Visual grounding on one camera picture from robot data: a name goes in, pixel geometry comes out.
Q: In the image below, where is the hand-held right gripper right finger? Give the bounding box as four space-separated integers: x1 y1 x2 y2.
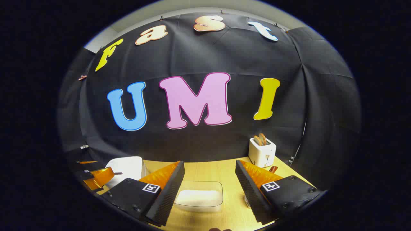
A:
235 160 321 226

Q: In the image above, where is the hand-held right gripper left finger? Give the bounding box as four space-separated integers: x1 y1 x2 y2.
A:
103 160 186 227

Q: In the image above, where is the white rice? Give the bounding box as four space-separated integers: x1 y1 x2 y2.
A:
176 189 221 208

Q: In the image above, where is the white rice cooker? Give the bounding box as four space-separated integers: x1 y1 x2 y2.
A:
104 156 146 190

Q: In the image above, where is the clear plastic box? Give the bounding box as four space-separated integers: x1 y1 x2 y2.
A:
173 181 223 213

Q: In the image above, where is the white toaster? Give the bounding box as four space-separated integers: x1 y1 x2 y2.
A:
248 137 277 168

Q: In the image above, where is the black backdrop cloth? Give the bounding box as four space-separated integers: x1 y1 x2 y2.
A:
58 7 362 193

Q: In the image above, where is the black power cable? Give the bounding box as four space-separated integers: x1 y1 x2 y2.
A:
288 120 307 165

